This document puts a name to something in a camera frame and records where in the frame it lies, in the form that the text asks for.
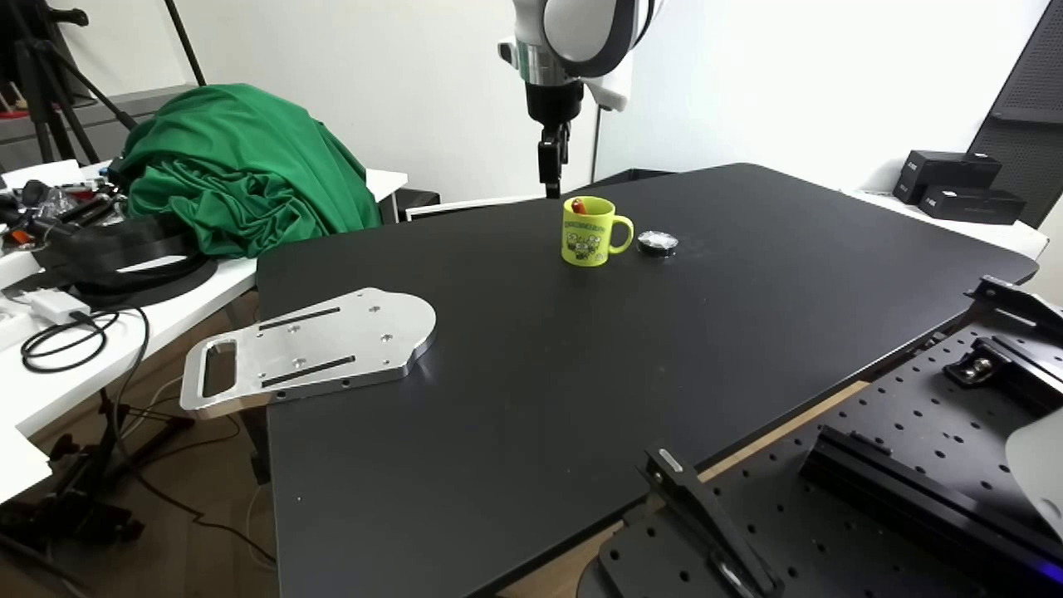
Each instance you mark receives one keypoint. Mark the black tripod stand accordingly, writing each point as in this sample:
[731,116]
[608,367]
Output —
[46,67]

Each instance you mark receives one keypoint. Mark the black perforated breadboard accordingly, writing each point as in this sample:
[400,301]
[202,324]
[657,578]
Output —
[884,486]

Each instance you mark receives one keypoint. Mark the green cloth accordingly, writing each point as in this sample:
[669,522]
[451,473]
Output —
[251,169]

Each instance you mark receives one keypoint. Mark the black metal bracket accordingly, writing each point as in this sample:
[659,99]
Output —
[1016,343]

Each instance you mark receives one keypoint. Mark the yellow-green mug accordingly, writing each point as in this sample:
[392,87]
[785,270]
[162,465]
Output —
[586,234]

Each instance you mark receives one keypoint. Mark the white power adapter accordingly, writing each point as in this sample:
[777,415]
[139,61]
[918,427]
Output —
[53,308]

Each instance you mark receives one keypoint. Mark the white side table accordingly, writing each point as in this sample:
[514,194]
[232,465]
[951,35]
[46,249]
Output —
[134,320]

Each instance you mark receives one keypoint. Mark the small crumpled silver object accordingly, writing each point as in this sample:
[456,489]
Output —
[657,243]

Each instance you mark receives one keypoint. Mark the grey metal mounting plate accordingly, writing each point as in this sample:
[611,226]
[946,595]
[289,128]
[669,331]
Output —
[311,350]

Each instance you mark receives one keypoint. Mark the black flat box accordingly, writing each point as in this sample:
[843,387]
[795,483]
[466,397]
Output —
[973,203]

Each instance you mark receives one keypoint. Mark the thin black pole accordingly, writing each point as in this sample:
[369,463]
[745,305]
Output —
[188,40]

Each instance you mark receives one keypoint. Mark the black rail block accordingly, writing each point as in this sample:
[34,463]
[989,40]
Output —
[932,486]

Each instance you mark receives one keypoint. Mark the black clamp bar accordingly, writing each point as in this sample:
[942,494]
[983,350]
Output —
[710,521]

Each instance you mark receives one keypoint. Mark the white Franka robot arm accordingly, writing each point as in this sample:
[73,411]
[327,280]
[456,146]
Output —
[584,35]

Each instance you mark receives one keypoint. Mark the dark slanted panel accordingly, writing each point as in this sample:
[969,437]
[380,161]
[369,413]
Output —
[1024,121]

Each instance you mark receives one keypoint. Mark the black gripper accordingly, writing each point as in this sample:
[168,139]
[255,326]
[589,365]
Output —
[552,102]

